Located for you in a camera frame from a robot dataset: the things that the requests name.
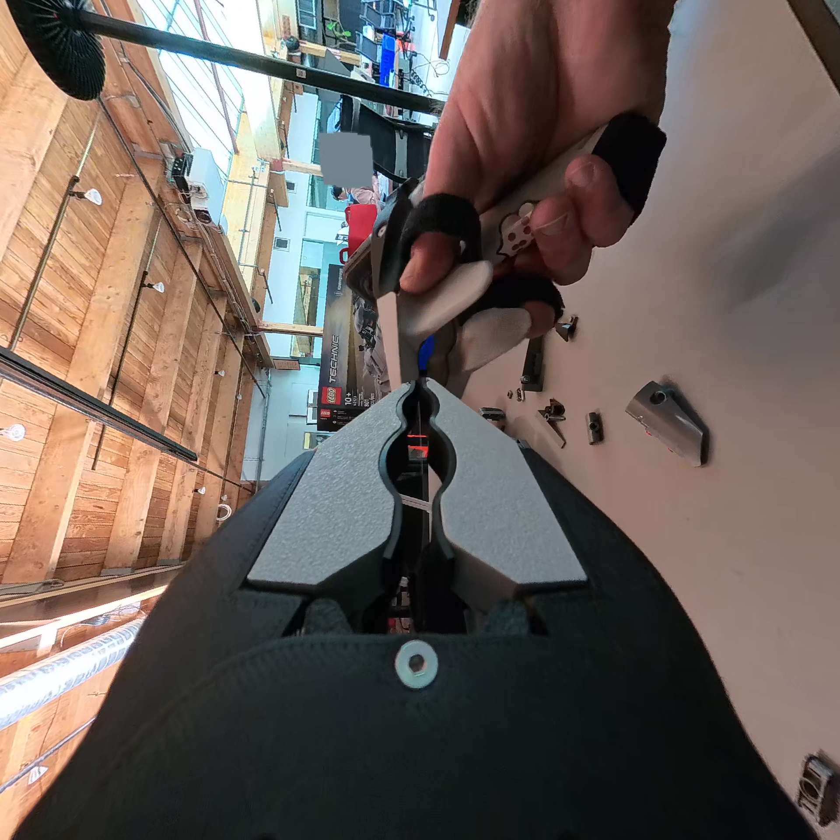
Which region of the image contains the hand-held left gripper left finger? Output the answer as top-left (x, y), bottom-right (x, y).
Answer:
top-left (247, 382), bottom-right (421, 618)

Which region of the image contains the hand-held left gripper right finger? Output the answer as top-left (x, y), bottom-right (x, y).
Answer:
top-left (420, 378), bottom-right (589, 618)

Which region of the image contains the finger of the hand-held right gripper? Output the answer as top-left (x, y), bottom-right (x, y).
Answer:
top-left (378, 259), bottom-right (494, 389)
top-left (435, 307), bottom-right (532, 401)

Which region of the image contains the black lego set box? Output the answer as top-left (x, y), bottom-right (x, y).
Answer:
top-left (317, 264), bottom-right (396, 433)

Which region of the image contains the dark grey long lego beam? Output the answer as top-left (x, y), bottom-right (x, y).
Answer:
top-left (520, 335), bottom-right (546, 393)

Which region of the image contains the dark grey curved lego panel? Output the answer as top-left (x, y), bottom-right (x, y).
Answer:
top-left (624, 378), bottom-right (711, 469)

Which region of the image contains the person's right hand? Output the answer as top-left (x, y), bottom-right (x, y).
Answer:
top-left (399, 0), bottom-right (672, 337)

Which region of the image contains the red chair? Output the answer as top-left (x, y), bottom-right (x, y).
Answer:
top-left (338, 203), bottom-right (380, 263)

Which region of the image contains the black pole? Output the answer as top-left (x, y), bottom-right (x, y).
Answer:
top-left (7, 0), bottom-right (448, 116)

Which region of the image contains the silver ventilation duct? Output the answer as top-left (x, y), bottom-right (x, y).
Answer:
top-left (0, 616), bottom-right (147, 731)

